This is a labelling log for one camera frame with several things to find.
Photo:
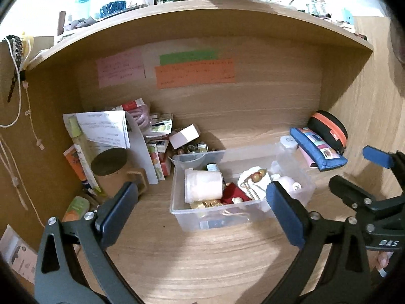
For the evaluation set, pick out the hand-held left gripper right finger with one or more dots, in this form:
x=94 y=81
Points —
x=284 y=215

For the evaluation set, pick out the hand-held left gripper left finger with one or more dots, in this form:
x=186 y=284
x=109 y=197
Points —
x=120 y=209

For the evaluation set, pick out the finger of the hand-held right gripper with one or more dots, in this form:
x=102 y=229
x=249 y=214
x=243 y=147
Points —
x=349 y=191
x=378 y=157

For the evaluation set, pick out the clear plastic box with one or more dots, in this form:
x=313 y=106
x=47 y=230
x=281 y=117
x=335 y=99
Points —
x=240 y=221

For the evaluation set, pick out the wooden desktop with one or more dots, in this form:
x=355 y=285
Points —
x=202 y=259

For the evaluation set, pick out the person's right hand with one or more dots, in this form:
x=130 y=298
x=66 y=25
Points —
x=383 y=262

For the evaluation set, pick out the brown mug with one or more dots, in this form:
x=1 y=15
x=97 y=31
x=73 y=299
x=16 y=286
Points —
x=109 y=167

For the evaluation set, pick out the green orange tube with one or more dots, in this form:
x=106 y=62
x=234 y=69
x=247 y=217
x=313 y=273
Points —
x=76 y=208

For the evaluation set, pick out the wooden gourd beads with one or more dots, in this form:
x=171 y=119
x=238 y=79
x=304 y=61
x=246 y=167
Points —
x=258 y=176

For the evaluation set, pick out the blue patchwork pouch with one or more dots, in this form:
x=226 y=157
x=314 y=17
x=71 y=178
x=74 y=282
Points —
x=319 y=152

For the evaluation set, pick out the black orange zip case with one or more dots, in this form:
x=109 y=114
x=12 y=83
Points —
x=332 y=129

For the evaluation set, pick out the dark red cloth pouch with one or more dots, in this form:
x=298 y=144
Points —
x=232 y=193

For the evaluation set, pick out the white curved card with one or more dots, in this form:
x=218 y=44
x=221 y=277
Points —
x=144 y=155

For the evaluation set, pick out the fruit print box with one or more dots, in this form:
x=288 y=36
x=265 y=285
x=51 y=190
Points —
x=159 y=161

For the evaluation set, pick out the light green tall pack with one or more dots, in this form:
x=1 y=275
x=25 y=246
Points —
x=84 y=152

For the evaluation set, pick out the small white round container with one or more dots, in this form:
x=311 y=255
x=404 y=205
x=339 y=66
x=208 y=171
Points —
x=288 y=142

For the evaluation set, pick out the gold trinket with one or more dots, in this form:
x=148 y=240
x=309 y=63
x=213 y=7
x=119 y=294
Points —
x=207 y=204

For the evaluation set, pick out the white printed papers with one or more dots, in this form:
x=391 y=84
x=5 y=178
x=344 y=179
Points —
x=101 y=126

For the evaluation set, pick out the pale pink cylinder cup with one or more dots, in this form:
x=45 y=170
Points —
x=204 y=185

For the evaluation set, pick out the stack of booklets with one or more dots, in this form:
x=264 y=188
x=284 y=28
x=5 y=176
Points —
x=161 y=126

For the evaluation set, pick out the small white cardboard box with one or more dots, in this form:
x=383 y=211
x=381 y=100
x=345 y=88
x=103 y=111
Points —
x=185 y=136

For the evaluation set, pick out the red white tube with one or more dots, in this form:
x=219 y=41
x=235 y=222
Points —
x=131 y=105

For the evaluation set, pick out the white paper leaflets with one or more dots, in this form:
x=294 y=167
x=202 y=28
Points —
x=19 y=256

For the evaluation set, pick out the pink paper note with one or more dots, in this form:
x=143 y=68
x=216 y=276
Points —
x=120 y=68

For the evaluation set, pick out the orange paper note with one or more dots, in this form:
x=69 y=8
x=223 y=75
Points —
x=196 y=73

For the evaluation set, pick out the small clear glass bottles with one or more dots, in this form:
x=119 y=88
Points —
x=316 y=4

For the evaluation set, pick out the green paper note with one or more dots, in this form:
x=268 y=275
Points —
x=188 y=57

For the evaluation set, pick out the teal cup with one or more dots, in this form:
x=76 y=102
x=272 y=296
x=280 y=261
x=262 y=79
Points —
x=84 y=5

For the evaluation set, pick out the wooden hutch shelf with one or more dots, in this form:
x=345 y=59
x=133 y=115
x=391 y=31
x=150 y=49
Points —
x=202 y=10

